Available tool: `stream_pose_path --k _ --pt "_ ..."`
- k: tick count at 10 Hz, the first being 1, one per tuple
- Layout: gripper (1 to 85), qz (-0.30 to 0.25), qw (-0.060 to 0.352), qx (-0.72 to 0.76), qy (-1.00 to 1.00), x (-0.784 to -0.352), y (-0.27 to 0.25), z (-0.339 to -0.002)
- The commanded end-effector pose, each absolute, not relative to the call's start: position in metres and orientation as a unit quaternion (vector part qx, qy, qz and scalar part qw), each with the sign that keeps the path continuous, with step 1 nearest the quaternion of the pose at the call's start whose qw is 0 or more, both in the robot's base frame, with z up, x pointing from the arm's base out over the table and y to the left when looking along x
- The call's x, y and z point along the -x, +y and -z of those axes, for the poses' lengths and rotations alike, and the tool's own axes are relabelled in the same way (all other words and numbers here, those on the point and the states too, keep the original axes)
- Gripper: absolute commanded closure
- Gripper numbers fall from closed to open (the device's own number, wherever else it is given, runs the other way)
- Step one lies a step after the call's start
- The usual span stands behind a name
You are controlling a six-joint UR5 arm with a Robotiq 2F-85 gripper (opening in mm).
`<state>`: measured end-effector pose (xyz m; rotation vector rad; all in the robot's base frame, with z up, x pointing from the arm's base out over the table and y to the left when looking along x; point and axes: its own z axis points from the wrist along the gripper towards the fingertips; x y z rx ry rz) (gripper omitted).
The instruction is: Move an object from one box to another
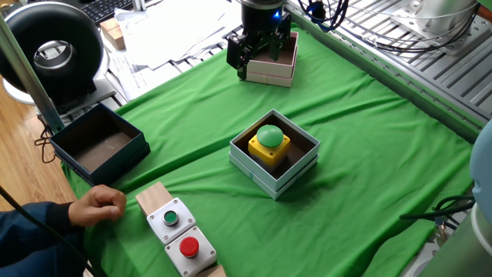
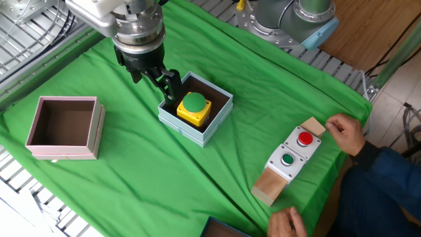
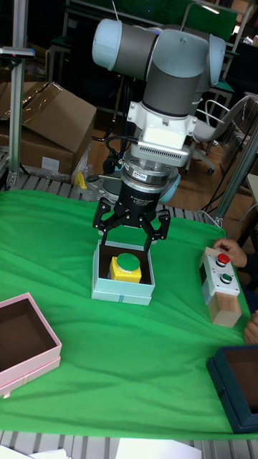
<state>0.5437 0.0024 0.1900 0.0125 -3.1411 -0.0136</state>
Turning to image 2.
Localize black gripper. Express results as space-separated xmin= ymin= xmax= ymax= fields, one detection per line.
xmin=113 ymin=41 xmax=184 ymax=106

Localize yellow box green mushroom button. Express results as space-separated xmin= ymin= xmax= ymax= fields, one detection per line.
xmin=176 ymin=92 xmax=212 ymax=128

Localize light blue cardboard box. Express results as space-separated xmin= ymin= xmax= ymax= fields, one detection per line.
xmin=157 ymin=70 xmax=234 ymax=148

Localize pink cardboard box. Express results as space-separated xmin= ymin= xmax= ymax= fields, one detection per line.
xmin=25 ymin=95 xmax=107 ymax=161

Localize right forearm blue sleeve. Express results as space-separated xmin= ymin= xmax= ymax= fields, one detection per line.
xmin=350 ymin=140 xmax=421 ymax=215

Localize dark blue cardboard box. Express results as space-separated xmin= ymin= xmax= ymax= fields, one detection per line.
xmin=199 ymin=215 xmax=253 ymax=237

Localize person left hand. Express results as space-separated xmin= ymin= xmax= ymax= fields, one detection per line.
xmin=266 ymin=206 xmax=309 ymax=237

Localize person right hand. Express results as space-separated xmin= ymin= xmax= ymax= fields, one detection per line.
xmin=324 ymin=113 xmax=366 ymax=157

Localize silver perforated metal plate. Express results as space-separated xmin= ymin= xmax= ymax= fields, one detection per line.
xmin=0 ymin=0 xmax=59 ymax=26

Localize white station green button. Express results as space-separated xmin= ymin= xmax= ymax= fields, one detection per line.
xmin=264 ymin=143 xmax=307 ymax=184

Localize red green button station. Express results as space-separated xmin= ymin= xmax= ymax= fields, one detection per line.
xmin=251 ymin=116 xmax=327 ymax=207

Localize white station red button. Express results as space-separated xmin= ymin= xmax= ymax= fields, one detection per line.
xmin=283 ymin=126 xmax=322 ymax=161

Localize white paper stack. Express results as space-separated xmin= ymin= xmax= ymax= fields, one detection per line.
xmin=0 ymin=179 xmax=62 ymax=237

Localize person body dark blue clothes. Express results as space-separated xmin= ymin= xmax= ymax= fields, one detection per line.
xmin=325 ymin=164 xmax=421 ymax=237

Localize black cable bundle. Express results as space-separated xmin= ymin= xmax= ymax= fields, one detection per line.
xmin=45 ymin=0 xmax=76 ymax=47

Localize grey aluminium frame rail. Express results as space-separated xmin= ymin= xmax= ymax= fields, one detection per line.
xmin=0 ymin=24 xmax=106 ymax=113

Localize silver corner bracket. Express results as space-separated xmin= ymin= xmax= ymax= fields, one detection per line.
xmin=364 ymin=84 xmax=380 ymax=102

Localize black floor cable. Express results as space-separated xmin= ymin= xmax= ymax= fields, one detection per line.
xmin=364 ymin=13 xmax=421 ymax=77

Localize aluminium frame post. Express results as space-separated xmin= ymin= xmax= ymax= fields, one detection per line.
xmin=373 ymin=29 xmax=421 ymax=90

